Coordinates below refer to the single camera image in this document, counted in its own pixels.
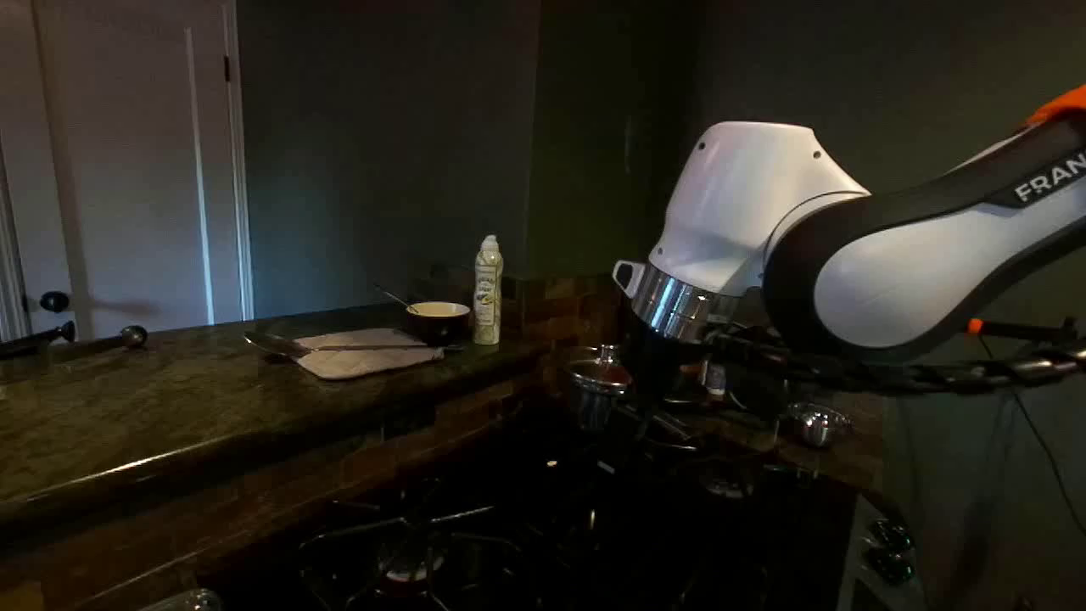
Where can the small steel pot with lid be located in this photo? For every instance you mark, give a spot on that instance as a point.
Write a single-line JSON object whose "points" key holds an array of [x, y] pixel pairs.
{"points": [[598, 377]]}

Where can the dark bowl with white contents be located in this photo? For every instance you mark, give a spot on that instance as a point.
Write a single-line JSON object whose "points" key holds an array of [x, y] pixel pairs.
{"points": [[434, 316]]}

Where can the shiny metal shaker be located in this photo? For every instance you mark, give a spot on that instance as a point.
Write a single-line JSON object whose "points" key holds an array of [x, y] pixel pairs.
{"points": [[814, 425]]}

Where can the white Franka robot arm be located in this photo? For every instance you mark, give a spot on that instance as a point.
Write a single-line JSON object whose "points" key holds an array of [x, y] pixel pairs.
{"points": [[749, 216]]}

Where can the black gas stove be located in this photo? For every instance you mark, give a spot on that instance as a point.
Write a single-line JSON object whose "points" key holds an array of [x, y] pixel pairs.
{"points": [[510, 532]]}

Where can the black knife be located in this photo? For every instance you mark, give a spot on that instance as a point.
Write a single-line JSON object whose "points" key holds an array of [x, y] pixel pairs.
{"points": [[272, 343]]}

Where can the black stove knob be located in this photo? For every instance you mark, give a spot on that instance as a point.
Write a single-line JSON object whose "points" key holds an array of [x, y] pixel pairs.
{"points": [[889, 545]]}

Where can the spoon in bowl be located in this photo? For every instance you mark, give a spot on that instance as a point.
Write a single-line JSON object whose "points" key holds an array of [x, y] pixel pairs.
{"points": [[395, 301]]}

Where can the black rod with orange mark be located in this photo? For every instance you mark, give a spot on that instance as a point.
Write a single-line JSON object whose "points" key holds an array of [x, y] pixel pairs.
{"points": [[1022, 329]]}

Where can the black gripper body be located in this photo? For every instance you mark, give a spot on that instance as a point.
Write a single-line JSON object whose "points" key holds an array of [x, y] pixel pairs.
{"points": [[690, 368]]}

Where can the white door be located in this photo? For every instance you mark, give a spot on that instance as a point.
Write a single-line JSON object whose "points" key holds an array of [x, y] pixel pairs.
{"points": [[123, 158]]}

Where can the white spray bottle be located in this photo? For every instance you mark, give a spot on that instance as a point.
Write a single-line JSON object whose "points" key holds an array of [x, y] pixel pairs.
{"points": [[487, 289]]}

